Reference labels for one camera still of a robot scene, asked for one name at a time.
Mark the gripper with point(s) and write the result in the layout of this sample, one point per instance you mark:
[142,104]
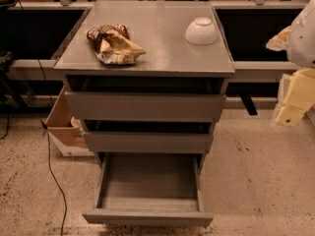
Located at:
[303,39]

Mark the grey top drawer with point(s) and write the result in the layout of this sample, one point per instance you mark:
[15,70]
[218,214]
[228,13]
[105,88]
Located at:
[158,99]

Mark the grey bottom drawer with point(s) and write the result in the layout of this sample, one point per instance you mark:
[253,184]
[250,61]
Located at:
[149,189]

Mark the open cardboard box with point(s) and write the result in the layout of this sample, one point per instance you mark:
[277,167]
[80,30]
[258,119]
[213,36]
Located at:
[64,130]

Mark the grey drawer cabinet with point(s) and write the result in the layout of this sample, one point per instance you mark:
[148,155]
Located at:
[158,27]

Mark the white upturned bowl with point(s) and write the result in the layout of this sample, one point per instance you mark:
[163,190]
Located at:
[201,31]

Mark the grey middle drawer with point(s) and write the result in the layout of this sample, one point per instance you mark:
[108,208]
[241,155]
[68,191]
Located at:
[140,136]

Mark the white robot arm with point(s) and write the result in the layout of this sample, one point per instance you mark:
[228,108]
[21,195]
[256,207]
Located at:
[298,40]

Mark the crumpled brown snack bag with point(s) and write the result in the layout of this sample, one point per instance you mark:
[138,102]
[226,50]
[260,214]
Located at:
[112,45]

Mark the grey drawer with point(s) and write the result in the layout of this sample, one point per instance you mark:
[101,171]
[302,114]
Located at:
[158,99]
[149,189]
[140,136]

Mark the black bracket under rail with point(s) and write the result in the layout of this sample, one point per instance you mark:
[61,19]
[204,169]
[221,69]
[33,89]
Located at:
[249,104]

